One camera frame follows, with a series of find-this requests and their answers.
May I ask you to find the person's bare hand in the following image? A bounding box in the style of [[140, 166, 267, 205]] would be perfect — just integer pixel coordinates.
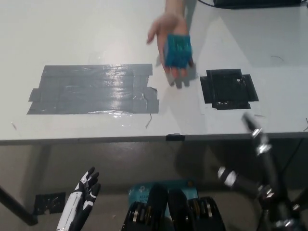
[[146, 11, 195, 84]]

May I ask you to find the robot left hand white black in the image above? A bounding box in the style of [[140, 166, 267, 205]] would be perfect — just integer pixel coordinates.
[[56, 167, 102, 231]]

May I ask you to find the robot right hand black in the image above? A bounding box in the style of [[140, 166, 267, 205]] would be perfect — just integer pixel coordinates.
[[217, 112, 302, 218]]

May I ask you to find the blue Rubik's cube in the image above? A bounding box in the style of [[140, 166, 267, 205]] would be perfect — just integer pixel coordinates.
[[162, 33, 193, 68]]

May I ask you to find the black floor tape patch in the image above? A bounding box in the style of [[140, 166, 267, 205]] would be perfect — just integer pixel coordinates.
[[33, 192, 66, 215]]

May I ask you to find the black table leg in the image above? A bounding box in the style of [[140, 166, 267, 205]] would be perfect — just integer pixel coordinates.
[[0, 184, 39, 226]]

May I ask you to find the blue box under table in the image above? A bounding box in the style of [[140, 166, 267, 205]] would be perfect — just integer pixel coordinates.
[[128, 179, 199, 205]]

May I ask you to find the black tape square patch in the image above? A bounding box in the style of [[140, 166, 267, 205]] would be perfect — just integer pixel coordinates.
[[199, 68, 259, 110]]

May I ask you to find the black flat device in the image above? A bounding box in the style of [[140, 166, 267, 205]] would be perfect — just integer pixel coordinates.
[[213, 0, 303, 10]]

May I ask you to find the small black tape strip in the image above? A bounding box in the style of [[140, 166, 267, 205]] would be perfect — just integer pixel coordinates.
[[166, 133, 186, 141]]

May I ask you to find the black hanging cable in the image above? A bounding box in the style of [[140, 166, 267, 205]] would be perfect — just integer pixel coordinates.
[[276, 117, 308, 186]]

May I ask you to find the grey duct tape patch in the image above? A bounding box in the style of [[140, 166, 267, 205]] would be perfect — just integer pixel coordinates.
[[26, 64, 160, 115]]

